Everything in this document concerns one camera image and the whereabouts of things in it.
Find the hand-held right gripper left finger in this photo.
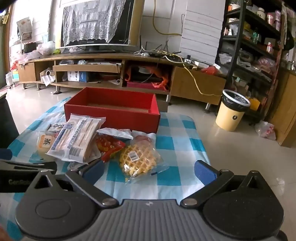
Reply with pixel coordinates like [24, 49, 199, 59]
[28, 159, 119, 208]

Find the vacuum-packed pink sausage packet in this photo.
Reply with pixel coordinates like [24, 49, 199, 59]
[132, 130, 157, 145]

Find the red cardboard box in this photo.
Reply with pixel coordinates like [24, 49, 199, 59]
[64, 87, 161, 134]

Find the black router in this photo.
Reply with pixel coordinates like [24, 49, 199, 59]
[139, 35, 183, 58]

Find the black white printed packet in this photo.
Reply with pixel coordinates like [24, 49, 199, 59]
[47, 123, 68, 133]

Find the blue white box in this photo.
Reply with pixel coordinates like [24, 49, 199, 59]
[68, 71, 89, 82]

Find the white storage cart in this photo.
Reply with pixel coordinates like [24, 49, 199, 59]
[6, 70, 20, 88]

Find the wooden door frame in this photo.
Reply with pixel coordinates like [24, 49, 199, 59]
[4, 5, 13, 77]

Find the wooden cabinet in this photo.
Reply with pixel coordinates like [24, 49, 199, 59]
[269, 67, 296, 147]

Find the round pastry packet orange label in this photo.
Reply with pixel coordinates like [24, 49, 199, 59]
[37, 131, 58, 158]

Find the wooden television stand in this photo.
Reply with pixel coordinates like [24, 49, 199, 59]
[17, 53, 227, 106]

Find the yellow cable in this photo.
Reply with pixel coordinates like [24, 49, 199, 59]
[151, 0, 223, 96]

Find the black television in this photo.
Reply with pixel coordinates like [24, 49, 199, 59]
[55, 0, 146, 54]

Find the blue checkered tablecloth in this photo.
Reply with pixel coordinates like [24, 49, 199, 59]
[0, 97, 211, 241]

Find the white crumpled plastic bag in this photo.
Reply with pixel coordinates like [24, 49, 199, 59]
[37, 40, 56, 55]

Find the cream trash bin black liner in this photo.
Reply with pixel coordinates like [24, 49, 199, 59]
[216, 89, 251, 132]

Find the red snack packet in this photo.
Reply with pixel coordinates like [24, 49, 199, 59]
[95, 134, 126, 164]

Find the white blue biscuit packet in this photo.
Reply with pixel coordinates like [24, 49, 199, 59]
[45, 113, 106, 164]

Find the white plastic bag red print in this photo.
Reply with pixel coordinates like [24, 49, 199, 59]
[254, 120, 277, 141]

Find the white lace cloth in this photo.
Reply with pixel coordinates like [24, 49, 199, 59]
[62, 0, 126, 47]

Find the clear waffle packet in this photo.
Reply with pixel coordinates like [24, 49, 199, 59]
[119, 139, 170, 184]

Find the black shelf rack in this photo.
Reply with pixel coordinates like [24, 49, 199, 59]
[215, 0, 296, 127]

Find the orange plastic bag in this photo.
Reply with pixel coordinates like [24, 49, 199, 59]
[125, 65, 170, 91]

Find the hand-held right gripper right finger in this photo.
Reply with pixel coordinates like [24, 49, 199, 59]
[180, 159, 272, 208]

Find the dark patterned box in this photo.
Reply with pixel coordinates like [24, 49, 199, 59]
[23, 42, 37, 53]

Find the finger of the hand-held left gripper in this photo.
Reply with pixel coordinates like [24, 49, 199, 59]
[0, 159, 57, 175]

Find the white red-edged snack packet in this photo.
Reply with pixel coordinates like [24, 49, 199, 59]
[96, 128, 134, 140]

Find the wall calendar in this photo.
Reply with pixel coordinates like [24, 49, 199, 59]
[17, 17, 33, 41]

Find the stack of white boards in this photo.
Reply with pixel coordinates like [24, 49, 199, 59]
[180, 0, 226, 65]

